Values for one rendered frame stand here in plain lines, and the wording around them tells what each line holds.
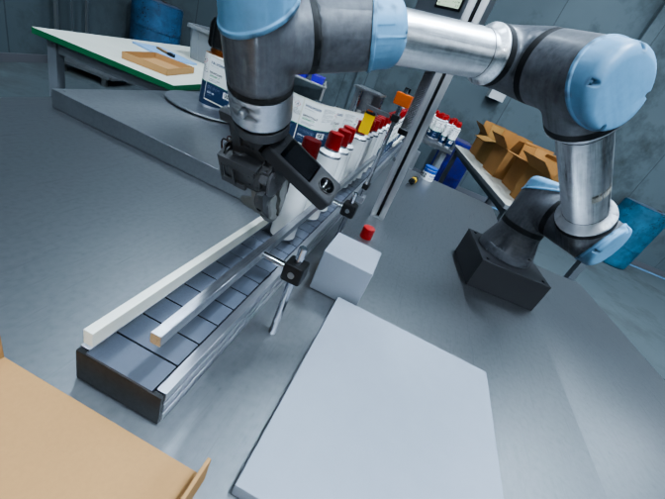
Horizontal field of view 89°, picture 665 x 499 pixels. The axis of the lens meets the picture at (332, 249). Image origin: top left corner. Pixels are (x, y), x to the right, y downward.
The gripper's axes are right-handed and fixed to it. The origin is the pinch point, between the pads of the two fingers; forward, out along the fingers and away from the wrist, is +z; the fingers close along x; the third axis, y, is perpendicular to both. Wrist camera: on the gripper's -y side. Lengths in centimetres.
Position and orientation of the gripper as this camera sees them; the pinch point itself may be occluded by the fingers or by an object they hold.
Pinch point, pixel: (275, 217)
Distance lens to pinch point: 60.4
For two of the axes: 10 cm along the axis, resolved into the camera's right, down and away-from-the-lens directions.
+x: -4.3, 7.4, -5.1
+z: -1.5, 5.0, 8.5
